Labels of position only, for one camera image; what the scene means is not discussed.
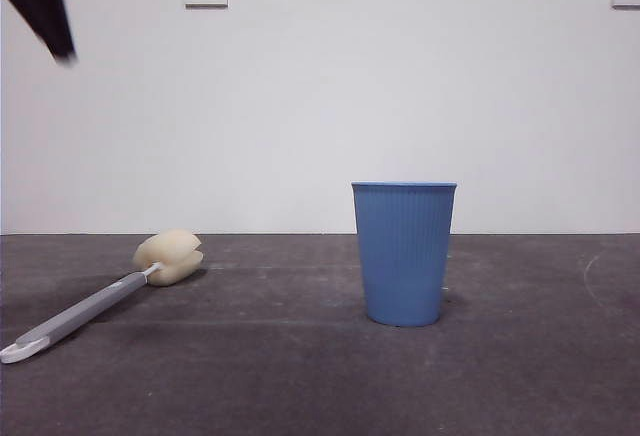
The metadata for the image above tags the grey-handled sponge cup brush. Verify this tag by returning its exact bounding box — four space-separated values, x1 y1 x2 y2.
0 228 205 366

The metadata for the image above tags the blue ribbed plastic cup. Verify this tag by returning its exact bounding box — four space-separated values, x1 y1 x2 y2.
350 180 459 328

